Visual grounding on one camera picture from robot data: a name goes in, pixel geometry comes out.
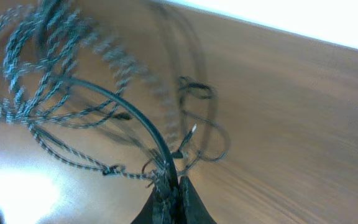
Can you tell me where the braided black white cable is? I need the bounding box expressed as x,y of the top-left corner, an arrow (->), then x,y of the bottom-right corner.
0,0 -> 183,184

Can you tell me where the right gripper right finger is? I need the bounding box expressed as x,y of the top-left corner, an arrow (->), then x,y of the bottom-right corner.
179,176 -> 216,224

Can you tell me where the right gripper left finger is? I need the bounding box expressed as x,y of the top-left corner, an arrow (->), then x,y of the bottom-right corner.
131,183 -> 179,224

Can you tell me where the very thin black cable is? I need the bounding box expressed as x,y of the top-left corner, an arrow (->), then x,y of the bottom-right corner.
141,74 -> 231,178

